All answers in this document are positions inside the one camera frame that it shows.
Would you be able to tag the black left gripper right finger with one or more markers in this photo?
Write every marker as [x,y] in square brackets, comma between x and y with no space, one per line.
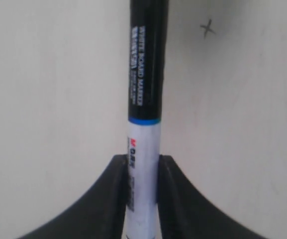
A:
[185,213]

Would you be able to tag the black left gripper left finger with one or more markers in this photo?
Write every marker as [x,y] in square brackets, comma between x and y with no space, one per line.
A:
[98,214]

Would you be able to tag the black and white marker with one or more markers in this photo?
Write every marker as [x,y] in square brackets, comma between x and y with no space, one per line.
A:
[147,46]

